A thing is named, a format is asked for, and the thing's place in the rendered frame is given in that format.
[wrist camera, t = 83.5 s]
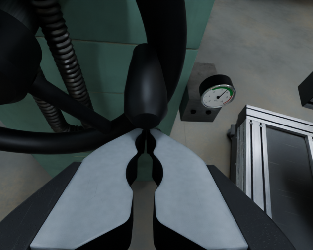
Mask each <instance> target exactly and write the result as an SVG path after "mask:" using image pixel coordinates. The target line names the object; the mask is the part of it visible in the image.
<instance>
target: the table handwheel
mask: <svg viewBox="0 0 313 250"><path fill-rule="evenodd" d="M135 1H136V3H137V6H138V9H139V11H140V14H141V17H142V21H143V24H144V28H145V32H146V37H147V43H148V44H151V45H152V46H154V47H155V49H156V52H157V57H158V59H159V62H160V65H161V69H162V73H163V77H164V81H165V85H166V90H167V104H168V103H169V101H170V100H171V98H172V96H173V94H174V92H175V90H176V87H177V85H178V83H179V80H180V77H181V74H182V70H183V66H184V60H185V55H186V44H187V21H186V9H185V0H135ZM39 27H40V22H39V20H38V15H37V14H36V13H35V10H34V7H33V6H32V5H31V4H30V1H29V0H0V105H4V104H12V103H16V102H19V101H21V100H22V99H24V98H25V97H26V95H27V93H29V94H31V95H33V96H35V97H37V98H39V99H41V100H43V101H45V102H47V103H49V104H50V105H52V106H54V107H56V108H58V109H60V110H62V111H64V112H66V113H68V114H70V115H72V116H73V117H75V118H77V119H79V120H80V121H82V122H84V123H85V124H87V125H89V126H91V127H92V128H89V129H85V130H79V131H72V132H56V133H49V132H32V131H23V130H16V129H10V128H5V127H0V151H6V152H14V153H24V154H43V155H56V154H73V153H82V152H88V151H93V150H96V149H98V148H99V147H101V146H103V145H104V144H106V143H108V142H110V141H112V140H114V139H116V138H118V137H120V136H122V135H124V134H126V133H128V132H130V131H132V130H134V129H136V128H137V127H135V126H134V125H133V124H132V123H131V122H130V120H129V119H128V118H127V117H126V116H125V114H124V113H123V114H122V115H120V116H119V117H117V118H115V119H113V120H112V121H110V120H108V119H107V118H105V117H103V116H102V115H100V114H98V113H97V112H95V111H93V110H92V109H90V108H88V107H87V106H85V105H83V104H82V103H80V102H79V101H77V100H76V99H74V98H73V97H71V96H70V95H68V94H67V93H65V92H64V91H62V90H61V89H59V88H58V87H56V86H55V85H53V84H52V83H50V82H49V81H47V80H46V79H44V78H43V77H41V76H40V75H38V74H37V73H36V72H37V70H38V67H39V65H40V62H41V60H42V50H41V47H40V44H39V42H38V41H37V39H36V37H35V35H36V33H37V31H38V29H39Z"/></svg>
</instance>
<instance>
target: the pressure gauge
mask: <svg viewBox="0 0 313 250"><path fill-rule="evenodd" d="M227 89H228V90H227ZM226 90H227V91H226ZM199 93H200V98H201V103H202V105H204V106H205V107H207V108H220V107H223V106H225V105H227V104H229V103H230V102H231V101H232V100H233V99H234V98H235V96H236V91H235V89H234V86H233V83H232V81H231V79H230V78H229V77H228V76H226V75H222V74H217V75H213V76H210V77H208V78H206V79H205V80H204V81H203V82H202V83H201V84H200V86H199ZM223 93H224V94H223ZM222 94H223V95H222ZM221 95H222V96H221ZM217 96H221V97H220V98H219V99H217Z"/></svg>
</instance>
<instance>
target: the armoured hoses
mask: <svg viewBox="0 0 313 250"><path fill-rule="evenodd" d="M29 1H30V4H31V5H32V6H33V7H34V10H35V13H36V14H37V15H38V20H39V22H40V27H41V28H42V30H41V31H42V33H43V34H44V38H45V40H46V41H47V45H48V46H49V50H50V51H51V52H52V56H53V58H54V61H55V63H56V66H57V67H58V70H59V72H60V75H61V77H62V80H63V81H64V84H65V87H66V89H67V91H68V93H69V95H70V96H71V97H73V98H74V99H76V100H77V101H79V102H80V103H82V104H83V105H85V106H87V107H88V108H90V109H92V110H93V111H94V109H93V105H92V103H91V99H90V96H89V93H88V90H87V88H86V85H85V81H84V78H83V76H82V75H83V74H82V72H81V69H80V65H79V63H78V60H77V56H76V54H75V50H74V48H73V44H72V43H71V41H72V40H71V38H70V37H69V35H70V33H69V32H68V31H67V29H68V27H67V26H66V24H65V22H66V21H65V20H64V18H63V15H64V14H63V13H62V12H61V11H60V9H61V6H60V5H59V4H58V0H29ZM36 73H37V74H38V75H40V76H41V77H43V78H44V79H46V78H45V75H44V74H43V71H42V70H41V67H40V65H39V67H38V70H37V72H36ZM32 97H33V99H34V100H35V102H36V103H37V105H38V107H39V109H40V110H41V112H42V114H43V115H44V117H45V118H46V121H47V122H48V124H49V126H50V127H51V129H52V130H53V132H72V131H79V130H85V129H89V128H92V127H91V126H89V125H87V124H85V123H84V122H82V121H80V122H81V124H82V126H78V125H77V126H75V125H71V124H69V123H67V122H66V120H65V118H64V115H63V113H62V111H61V110H60V109H58V108H56V107H54V106H52V105H50V104H49V103H47V102H45V101H43V100H41V99H39V98H37V97H35V96H33V95H32Z"/></svg>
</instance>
